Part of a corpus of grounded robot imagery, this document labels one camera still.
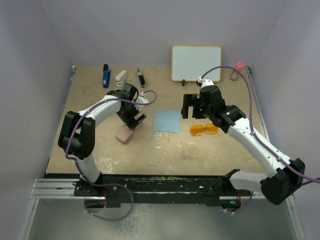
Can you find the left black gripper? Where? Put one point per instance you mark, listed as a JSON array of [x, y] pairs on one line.
[[131, 122]]

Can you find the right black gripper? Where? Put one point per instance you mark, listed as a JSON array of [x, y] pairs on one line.
[[188, 101]]

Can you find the pink glasses case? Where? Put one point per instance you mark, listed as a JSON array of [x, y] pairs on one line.
[[124, 134]]

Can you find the blue cleaning cloth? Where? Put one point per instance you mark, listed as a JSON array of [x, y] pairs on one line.
[[167, 121]]

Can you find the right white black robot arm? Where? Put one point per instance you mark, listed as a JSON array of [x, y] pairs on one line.
[[283, 175]]

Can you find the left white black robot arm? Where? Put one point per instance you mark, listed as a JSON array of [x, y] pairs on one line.
[[78, 132]]

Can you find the orange sunglasses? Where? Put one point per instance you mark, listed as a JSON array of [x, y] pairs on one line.
[[197, 130]]

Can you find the small whiteboard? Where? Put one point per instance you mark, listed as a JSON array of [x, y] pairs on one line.
[[189, 62]]

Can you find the white stapler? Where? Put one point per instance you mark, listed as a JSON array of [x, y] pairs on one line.
[[120, 78]]

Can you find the blue black stapler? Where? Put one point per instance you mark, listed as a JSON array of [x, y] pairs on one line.
[[106, 76]]

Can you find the pink capped small bottle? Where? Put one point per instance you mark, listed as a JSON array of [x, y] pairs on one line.
[[238, 68]]

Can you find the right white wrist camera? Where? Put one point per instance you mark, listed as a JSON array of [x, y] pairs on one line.
[[202, 83]]

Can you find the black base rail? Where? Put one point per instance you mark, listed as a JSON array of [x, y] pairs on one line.
[[117, 189]]

